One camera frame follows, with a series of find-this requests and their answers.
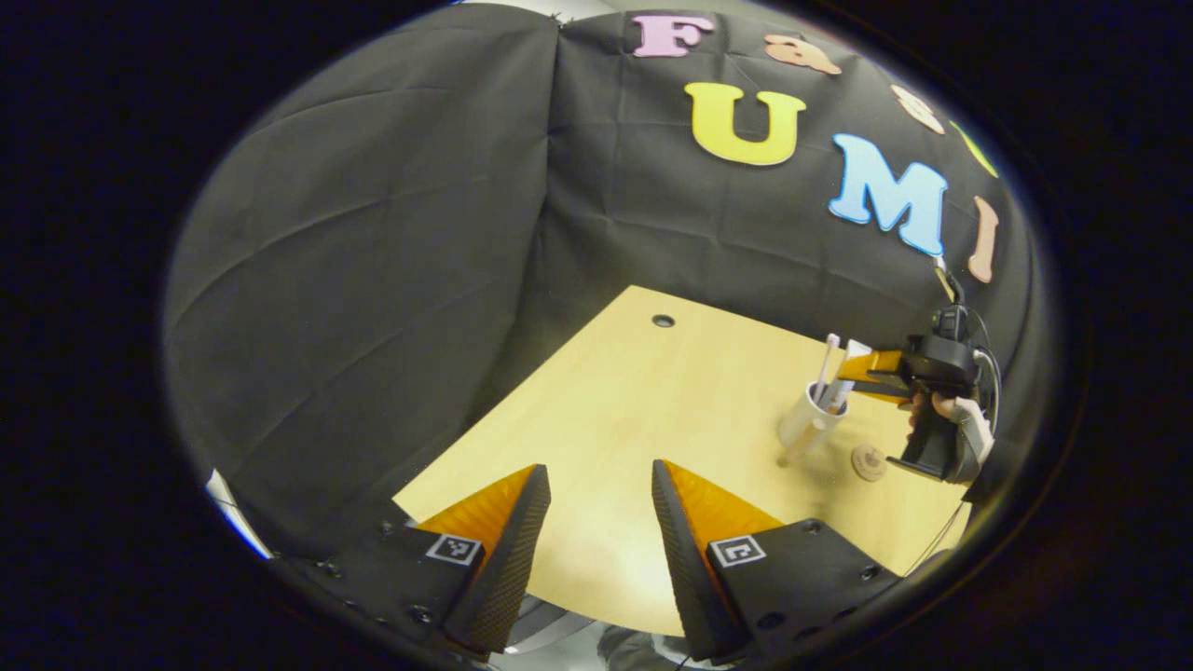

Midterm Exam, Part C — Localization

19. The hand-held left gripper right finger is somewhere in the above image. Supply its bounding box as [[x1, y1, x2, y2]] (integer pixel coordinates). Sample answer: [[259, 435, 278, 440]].
[[651, 459, 903, 664]]

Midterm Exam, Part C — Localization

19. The white toothbrush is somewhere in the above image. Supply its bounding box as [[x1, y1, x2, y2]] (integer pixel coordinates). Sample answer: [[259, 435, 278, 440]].
[[814, 334, 842, 406]]

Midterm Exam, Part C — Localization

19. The white toothpaste tube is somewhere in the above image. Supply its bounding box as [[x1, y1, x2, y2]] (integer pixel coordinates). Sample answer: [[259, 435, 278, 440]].
[[825, 338, 872, 416]]

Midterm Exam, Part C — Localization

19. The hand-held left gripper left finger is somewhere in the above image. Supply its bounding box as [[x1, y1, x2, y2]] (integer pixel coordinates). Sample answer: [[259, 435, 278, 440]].
[[270, 463, 553, 658]]

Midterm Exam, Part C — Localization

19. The black cable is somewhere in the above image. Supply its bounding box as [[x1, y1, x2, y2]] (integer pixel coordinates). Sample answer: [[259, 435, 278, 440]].
[[902, 501, 967, 579]]

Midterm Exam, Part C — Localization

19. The light wooden desktop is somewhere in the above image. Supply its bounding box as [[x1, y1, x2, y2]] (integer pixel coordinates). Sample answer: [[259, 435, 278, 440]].
[[391, 285, 972, 637]]

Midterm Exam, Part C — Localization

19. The white cup with wooden handle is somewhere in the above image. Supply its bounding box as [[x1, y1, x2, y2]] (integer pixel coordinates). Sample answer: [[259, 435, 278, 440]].
[[776, 380, 851, 467]]

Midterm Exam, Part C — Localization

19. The person's grey clothing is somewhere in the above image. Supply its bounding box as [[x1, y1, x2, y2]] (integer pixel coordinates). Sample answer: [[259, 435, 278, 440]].
[[596, 623, 739, 668]]

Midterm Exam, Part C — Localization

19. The black backdrop cloth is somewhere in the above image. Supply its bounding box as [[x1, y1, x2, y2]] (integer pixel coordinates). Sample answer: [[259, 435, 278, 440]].
[[163, 0, 1040, 560]]

